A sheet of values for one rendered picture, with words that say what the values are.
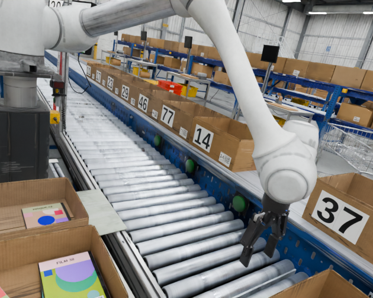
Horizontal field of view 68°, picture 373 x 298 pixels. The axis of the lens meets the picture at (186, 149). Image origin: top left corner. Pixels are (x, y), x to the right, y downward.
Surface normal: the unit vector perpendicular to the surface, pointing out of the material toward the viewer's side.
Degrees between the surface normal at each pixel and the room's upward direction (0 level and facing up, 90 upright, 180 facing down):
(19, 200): 89
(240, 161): 90
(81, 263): 0
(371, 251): 91
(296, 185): 99
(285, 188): 96
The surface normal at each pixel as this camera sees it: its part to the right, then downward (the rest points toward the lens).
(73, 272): 0.19, -0.93
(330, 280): -0.82, 0.03
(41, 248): 0.54, 0.35
